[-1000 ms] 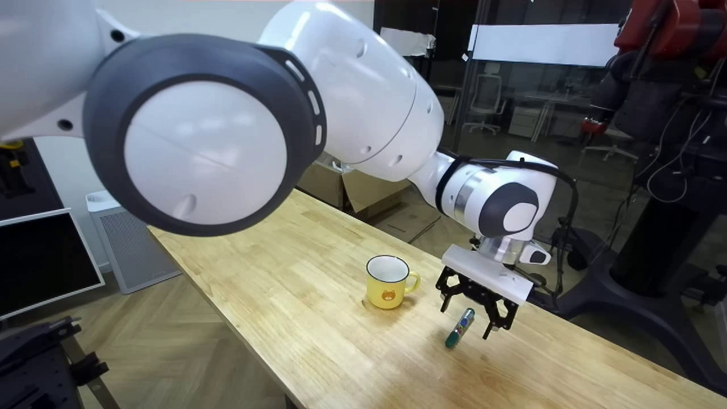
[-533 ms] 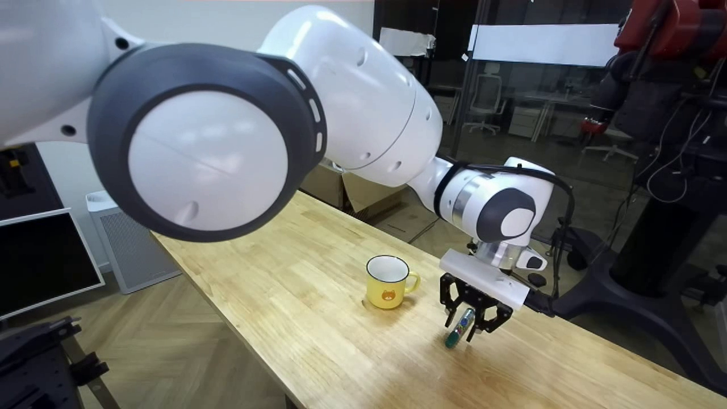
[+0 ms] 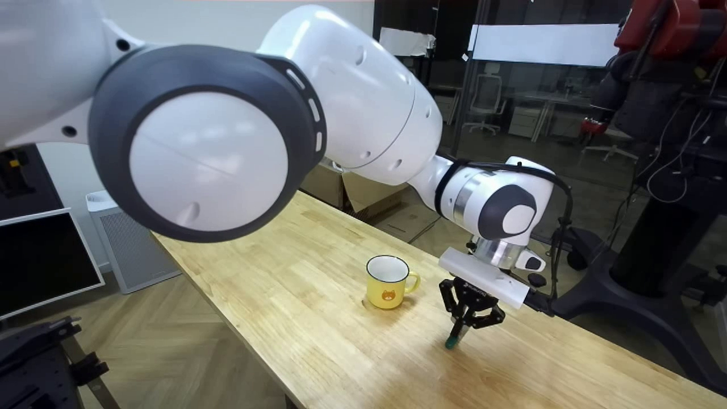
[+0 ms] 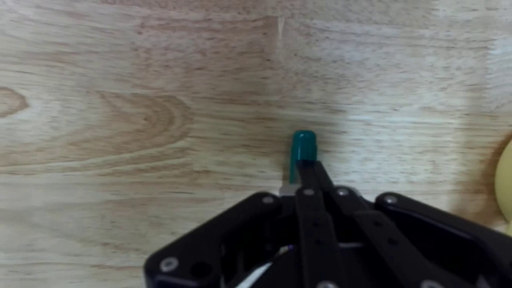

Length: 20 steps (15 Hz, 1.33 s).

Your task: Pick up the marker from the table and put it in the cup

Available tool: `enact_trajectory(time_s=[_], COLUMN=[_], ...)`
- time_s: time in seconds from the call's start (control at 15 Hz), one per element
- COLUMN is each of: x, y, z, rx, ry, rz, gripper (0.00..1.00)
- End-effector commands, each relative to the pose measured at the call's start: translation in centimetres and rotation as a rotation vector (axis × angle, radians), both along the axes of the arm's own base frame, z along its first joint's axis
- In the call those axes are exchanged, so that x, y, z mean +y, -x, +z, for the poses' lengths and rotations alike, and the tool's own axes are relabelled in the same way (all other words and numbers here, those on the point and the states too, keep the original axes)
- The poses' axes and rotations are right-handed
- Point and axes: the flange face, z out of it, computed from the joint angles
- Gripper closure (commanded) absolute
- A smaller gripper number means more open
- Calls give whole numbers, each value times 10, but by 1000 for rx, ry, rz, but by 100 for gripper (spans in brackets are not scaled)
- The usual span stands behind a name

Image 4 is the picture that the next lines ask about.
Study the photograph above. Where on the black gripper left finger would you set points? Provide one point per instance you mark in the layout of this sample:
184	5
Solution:
313	240

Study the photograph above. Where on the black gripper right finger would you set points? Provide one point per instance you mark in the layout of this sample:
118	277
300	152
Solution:
404	240

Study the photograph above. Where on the green capped marker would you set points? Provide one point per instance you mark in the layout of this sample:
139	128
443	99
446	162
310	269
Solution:
304	144

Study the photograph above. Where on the yellow enamel cup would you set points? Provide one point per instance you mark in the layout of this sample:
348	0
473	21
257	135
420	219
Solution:
504	186

